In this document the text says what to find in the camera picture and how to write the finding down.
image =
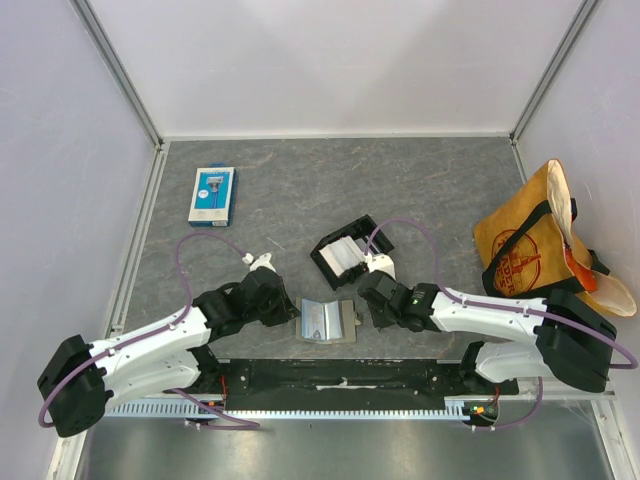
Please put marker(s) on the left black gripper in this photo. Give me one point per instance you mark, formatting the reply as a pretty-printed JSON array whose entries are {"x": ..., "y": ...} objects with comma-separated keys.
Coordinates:
[{"x": 286, "y": 310}]

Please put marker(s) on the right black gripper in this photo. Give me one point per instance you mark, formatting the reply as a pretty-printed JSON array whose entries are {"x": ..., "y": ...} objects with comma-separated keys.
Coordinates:
[{"x": 373, "y": 296}]

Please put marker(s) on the grey card holder wallet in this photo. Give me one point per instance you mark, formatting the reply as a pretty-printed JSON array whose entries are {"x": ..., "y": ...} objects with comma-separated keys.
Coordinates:
[{"x": 341, "y": 321}]

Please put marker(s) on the black plastic card box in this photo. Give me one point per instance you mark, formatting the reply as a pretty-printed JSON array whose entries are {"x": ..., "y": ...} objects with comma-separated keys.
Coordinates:
[{"x": 360, "y": 230}]

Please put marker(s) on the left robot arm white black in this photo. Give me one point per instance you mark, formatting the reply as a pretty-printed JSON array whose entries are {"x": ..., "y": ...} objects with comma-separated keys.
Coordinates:
[{"x": 84, "y": 380}]

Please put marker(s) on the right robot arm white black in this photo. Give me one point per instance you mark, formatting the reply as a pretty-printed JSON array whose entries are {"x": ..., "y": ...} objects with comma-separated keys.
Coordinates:
[{"x": 559, "y": 336}]

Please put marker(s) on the white card stack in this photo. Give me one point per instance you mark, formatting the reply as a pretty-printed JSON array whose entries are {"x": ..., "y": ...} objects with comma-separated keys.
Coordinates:
[{"x": 342, "y": 255}]

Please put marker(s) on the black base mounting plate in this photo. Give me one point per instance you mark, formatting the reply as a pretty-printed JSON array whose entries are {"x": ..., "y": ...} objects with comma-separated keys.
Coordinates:
[{"x": 343, "y": 385}]

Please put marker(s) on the blue razor package box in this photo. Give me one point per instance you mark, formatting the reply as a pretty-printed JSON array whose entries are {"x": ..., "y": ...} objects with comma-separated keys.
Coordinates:
[{"x": 213, "y": 197}]

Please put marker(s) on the yellow tote bag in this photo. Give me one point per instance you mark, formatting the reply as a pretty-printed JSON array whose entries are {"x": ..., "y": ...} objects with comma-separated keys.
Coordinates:
[{"x": 528, "y": 248}]

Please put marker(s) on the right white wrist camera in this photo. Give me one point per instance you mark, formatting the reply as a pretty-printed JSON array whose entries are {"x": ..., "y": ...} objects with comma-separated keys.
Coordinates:
[{"x": 380, "y": 262}]

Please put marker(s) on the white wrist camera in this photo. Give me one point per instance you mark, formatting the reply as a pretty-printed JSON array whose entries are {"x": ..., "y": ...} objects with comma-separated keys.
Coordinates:
[
  {"x": 261, "y": 261},
  {"x": 380, "y": 262}
]

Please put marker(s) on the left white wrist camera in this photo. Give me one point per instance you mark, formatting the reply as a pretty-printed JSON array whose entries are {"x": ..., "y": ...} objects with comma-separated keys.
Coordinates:
[{"x": 261, "y": 261}]

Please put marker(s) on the grey slotted cable duct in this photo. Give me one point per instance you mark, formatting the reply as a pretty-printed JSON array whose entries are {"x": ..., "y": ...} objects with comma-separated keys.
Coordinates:
[{"x": 174, "y": 408}]

